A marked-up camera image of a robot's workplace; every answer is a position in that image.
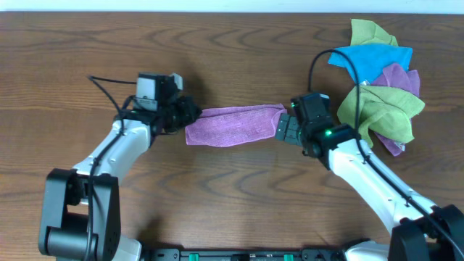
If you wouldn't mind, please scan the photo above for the purple microfiber cloth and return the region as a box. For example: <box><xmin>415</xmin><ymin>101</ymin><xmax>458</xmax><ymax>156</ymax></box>
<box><xmin>185</xmin><ymin>104</ymin><xmax>287</xmax><ymax>147</ymax></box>

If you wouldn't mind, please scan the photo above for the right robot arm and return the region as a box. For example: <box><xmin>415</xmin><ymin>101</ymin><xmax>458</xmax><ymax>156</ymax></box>
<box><xmin>275</xmin><ymin>114</ymin><xmax>463</xmax><ymax>260</ymax></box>

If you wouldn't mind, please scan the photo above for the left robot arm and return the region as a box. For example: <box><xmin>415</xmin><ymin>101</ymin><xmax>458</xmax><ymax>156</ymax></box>
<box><xmin>38</xmin><ymin>96</ymin><xmax>202</xmax><ymax>260</ymax></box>

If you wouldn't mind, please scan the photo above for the green cloth in front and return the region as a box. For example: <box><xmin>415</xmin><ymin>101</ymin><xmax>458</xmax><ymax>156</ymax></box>
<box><xmin>337</xmin><ymin>86</ymin><xmax>425</xmax><ymax>146</ymax></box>

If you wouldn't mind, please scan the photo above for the green cloth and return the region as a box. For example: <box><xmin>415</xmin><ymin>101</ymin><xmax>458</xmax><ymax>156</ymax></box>
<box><xmin>350</xmin><ymin>19</ymin><xmax>398</xmax><ymax>46</ymax></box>
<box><xmin>337</xmin><ymin>86</ymin><xmax>425</xmax><ymax>146</ymax></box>

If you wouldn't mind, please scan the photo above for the blue microfiber cloth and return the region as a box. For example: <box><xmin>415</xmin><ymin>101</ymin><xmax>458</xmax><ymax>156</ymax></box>
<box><xmin>328</xmin><ymin>43</ymin><xmax>413</xmax><ymax>83</ymax></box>

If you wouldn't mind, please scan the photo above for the purple cloth in pile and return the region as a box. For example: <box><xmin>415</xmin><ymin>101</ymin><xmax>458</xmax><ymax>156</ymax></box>
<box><xmin>371</xmin><ymin>63</ymin><xmax>421</xmax><ymax>97</ymax></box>

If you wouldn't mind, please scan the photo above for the green cloth at back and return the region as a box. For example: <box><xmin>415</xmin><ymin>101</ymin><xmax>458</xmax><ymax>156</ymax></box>
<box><xmin>350</xmin><ymin>19</ymin><xmax>398</xmax><ymax>46</ymax></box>

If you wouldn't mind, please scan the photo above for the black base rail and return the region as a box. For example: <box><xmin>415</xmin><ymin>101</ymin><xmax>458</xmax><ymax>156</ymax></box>
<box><xmin>140</xmin><ymin>248</ymin><xmax>347</xmax><ymax>261</ymax></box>

